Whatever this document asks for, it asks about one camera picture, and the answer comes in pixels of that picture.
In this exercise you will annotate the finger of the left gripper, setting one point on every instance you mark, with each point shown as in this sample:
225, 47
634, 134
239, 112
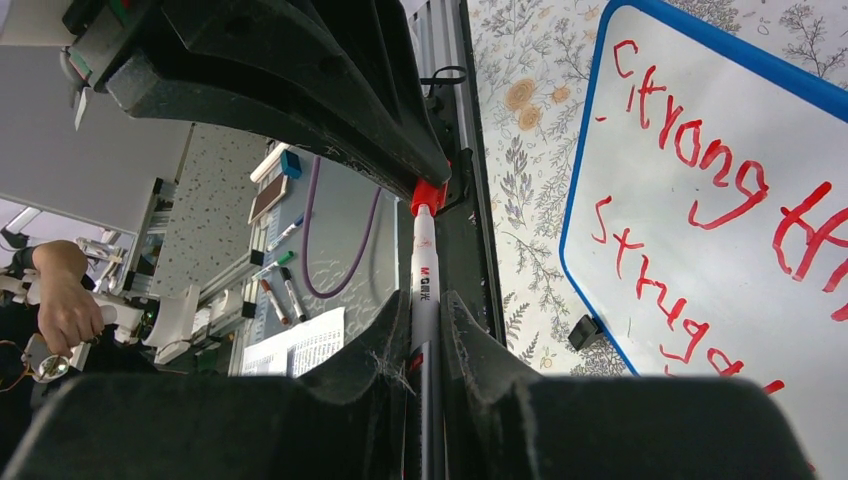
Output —
336, 78

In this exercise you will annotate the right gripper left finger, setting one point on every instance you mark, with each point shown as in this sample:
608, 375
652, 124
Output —
343, 419

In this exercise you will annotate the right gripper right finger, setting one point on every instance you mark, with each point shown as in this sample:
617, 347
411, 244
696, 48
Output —
507, 421

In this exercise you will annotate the red capped marker pen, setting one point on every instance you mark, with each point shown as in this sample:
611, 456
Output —
424, 435

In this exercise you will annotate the red marker cap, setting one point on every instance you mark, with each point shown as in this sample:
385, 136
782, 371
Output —
429, 196

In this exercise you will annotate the blue framed whiteboard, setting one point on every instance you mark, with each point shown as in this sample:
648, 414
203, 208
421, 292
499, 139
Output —
706, 223

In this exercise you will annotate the operator hand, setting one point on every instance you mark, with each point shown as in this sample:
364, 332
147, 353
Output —
68, 315

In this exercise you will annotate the white paper sheet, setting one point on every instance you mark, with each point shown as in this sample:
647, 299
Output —
298, 350

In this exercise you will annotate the blue marker on desk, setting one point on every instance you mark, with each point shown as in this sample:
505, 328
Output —
286, 232

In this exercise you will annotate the black marker on desk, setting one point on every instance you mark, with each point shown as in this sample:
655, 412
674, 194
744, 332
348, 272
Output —
286, 276

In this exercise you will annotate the red marker on desk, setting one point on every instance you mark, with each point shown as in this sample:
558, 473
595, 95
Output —
268, 290

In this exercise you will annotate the green marker on desk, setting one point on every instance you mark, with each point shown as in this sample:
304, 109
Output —
280, 262

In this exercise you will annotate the floral table mat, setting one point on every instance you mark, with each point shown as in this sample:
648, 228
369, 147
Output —
533, 62

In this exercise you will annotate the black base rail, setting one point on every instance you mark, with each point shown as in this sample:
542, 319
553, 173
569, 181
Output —
442, 39

